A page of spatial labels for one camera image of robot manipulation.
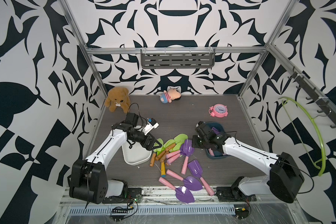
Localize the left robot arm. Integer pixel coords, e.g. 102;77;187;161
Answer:
69;113;162;204

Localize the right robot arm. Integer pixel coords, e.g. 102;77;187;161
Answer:
192;121;304;203

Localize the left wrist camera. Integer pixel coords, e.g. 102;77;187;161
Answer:
143;118;159;135

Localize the pink alarm clock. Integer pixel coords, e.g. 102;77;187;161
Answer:
209;104;228;118

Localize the purple pointed shovel pink handle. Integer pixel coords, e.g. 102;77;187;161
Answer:
211;127;220;135

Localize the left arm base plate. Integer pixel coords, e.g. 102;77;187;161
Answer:
102;188;142;204

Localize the green shovel wooden handle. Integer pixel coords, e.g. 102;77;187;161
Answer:
155;139;176;161
149;138;163;167
158;134;188;166

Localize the small plush doll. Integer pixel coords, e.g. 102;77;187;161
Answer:
160;89;181;104

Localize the teal storage box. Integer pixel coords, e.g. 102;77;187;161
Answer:
204;122;230;160

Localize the brown teddy bear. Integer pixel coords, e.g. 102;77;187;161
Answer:
104;86;131;113

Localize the purple square scoop pink handle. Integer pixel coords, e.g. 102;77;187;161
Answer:
166;139;195;175

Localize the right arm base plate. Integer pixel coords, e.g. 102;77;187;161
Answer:
215;187;257;202

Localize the black connector box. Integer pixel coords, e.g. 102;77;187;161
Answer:
235;207;250;220

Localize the black hook rail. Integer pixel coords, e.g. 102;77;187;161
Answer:
289;66;336;129

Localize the green hoop hanger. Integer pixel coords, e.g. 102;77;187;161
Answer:
279;96;327;177

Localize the white storage tray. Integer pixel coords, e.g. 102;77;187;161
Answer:
122;141;152;166

